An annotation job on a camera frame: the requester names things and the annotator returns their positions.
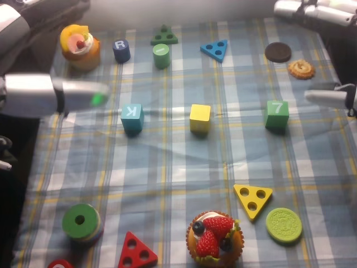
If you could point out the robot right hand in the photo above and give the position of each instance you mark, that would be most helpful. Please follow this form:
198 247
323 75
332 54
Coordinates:
329 97

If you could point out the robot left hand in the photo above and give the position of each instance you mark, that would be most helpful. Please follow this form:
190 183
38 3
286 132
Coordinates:
30 95

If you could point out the green cube block number 7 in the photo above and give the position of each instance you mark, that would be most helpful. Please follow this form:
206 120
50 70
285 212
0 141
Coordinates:
276 118

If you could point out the teal cube block letter K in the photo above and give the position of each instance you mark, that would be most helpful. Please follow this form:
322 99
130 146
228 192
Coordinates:
132 123

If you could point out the yellow butter cookie toy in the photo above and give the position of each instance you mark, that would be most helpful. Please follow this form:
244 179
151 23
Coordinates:
301 69

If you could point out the peach topped toy cupcake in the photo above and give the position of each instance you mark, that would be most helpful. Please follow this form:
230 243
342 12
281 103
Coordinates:
83 60

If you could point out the chocolate sandwich cookie toy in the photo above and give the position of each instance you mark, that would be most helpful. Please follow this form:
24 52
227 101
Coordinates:
278 52

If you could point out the blue cylinder block letter R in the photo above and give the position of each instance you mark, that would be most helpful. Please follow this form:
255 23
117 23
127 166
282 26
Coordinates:
121 53

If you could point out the blue triangle block with holes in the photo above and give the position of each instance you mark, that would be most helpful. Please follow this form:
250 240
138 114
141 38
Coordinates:
214 54

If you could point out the yellow cube block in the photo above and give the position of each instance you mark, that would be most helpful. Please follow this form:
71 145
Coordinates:
200 123

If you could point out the yellow triangle block with holes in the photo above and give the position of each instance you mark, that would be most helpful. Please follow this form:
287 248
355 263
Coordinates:
245 199

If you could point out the green sandwich cookie toy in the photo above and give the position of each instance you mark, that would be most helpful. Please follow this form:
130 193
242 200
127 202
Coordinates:
284 226

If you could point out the green cylinder block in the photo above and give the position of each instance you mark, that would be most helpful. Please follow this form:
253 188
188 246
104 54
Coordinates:
161 57

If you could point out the green triangle block with holes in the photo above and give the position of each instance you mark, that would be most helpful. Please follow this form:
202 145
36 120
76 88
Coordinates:
164 40

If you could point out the blue plaid tablecloth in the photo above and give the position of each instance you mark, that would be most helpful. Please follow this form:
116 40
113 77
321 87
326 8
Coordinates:
173 167

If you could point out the red cylinder block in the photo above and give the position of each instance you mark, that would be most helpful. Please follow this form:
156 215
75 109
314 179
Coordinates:
60 264

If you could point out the strawberry topped toy cupcake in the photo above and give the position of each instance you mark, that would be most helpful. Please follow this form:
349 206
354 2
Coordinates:
213 237

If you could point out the red triangle block with holes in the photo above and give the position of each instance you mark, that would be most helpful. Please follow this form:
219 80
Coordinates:
135 257

